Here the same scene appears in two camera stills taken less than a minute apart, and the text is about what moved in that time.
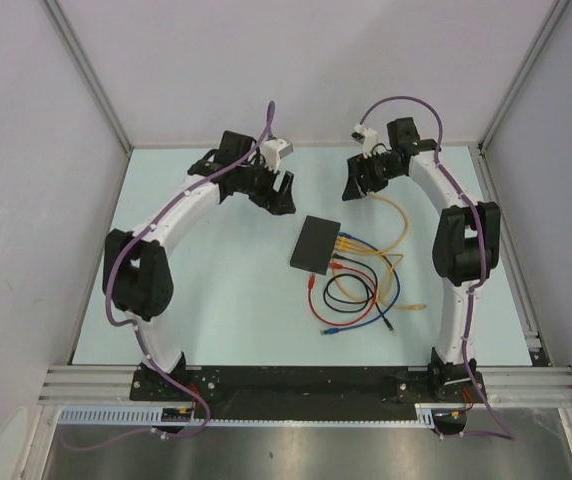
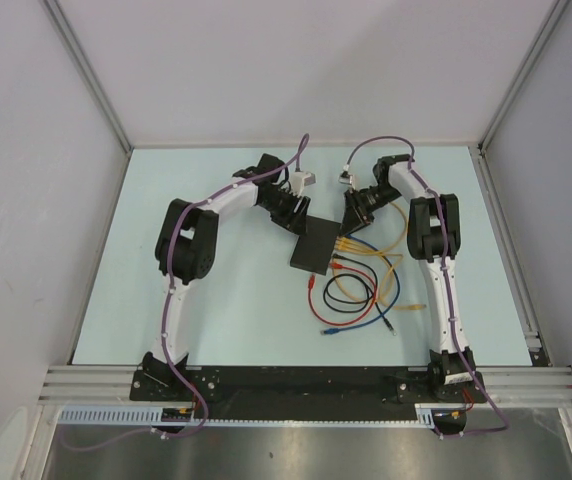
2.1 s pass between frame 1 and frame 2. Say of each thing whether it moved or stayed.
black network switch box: stayed
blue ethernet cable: stayed
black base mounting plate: stayed
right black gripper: moved
